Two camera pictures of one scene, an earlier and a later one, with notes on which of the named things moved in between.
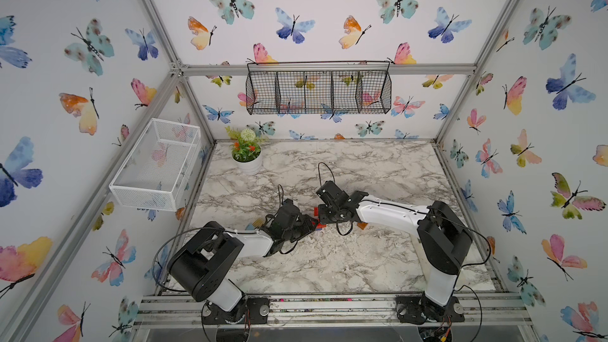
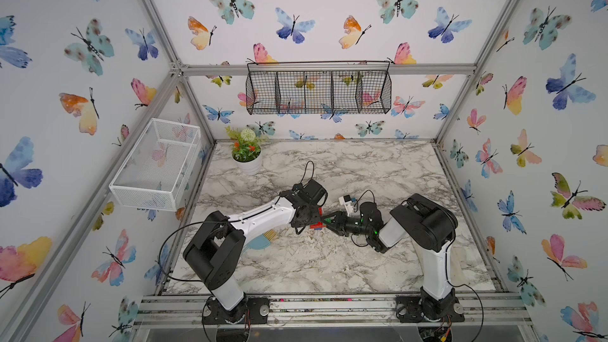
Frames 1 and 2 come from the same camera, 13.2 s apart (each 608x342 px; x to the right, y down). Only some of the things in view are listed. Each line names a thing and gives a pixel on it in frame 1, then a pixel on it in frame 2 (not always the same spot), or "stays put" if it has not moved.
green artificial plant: [246, 145] stays put
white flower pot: [249, 167] stays put
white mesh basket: [154, 173] stays put
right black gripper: [321, 217] to [339, 222]
